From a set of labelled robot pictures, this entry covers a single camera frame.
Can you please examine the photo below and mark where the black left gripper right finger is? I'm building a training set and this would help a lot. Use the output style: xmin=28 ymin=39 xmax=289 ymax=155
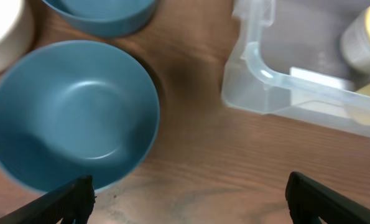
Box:
xmin=285 ymin=172 xmax=370 ymax=224

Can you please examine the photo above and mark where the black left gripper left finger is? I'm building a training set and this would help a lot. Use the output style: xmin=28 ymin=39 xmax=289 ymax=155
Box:
xmin=0 ymin=175 xmax=96 ymax=224

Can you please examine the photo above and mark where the white label in container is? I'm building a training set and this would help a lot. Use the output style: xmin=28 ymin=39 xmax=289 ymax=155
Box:
xmin=290 ymin=67 xmax=354 ymax=90

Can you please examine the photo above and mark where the clear plastic storage container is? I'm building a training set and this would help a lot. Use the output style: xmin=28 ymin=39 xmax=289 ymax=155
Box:
xmin=221 ymin=0 xmax=370 ymax=138

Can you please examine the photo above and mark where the small cream bowl in container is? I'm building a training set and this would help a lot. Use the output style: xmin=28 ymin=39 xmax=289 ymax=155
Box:
xmin=340 ymin=9 xmax=370 ymax=75

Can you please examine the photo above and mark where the near dark blue bowl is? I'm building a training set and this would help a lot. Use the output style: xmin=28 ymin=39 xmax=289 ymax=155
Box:
xmin=0 ymin=40 xmax=160 ymax=193

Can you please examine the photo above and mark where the dark blue bowl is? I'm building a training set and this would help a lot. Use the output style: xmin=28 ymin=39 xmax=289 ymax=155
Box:
xmin=44 ymin=0 xmax=157 ymax=39
xmin=0 ymin=40 xmax=160 ymax=193

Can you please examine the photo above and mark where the far dark blue bowl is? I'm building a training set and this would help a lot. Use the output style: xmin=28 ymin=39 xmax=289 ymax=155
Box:
xmin=44 ymin=0 xmax=157 ymax=39

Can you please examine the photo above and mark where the large cream bowl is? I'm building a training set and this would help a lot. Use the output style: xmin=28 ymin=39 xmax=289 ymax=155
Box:
xmin=0 ymin=0 xmax=35 ymax=72

